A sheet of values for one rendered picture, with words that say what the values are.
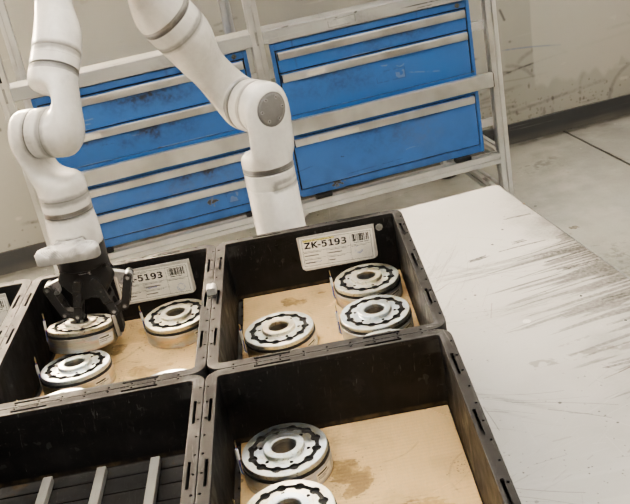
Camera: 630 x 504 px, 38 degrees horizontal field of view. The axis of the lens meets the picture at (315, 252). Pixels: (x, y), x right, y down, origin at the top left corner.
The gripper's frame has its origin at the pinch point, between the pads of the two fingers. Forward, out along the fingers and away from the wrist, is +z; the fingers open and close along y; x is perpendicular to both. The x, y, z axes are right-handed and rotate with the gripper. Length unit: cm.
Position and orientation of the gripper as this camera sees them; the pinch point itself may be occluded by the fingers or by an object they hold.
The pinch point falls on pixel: (101, 326)
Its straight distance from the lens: 145.9
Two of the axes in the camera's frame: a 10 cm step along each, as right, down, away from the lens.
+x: 0.4, 4.0, -9.1
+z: 1.6, 9.0, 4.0
